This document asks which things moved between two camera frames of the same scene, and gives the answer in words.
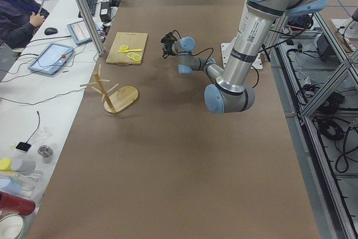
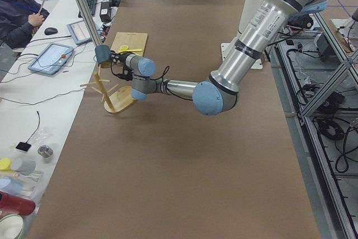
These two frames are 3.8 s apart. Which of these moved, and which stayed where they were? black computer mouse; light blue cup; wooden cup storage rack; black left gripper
Moved: black left gripper
Stayed: wooden cup storage rack; light blue cup; black computer mouse
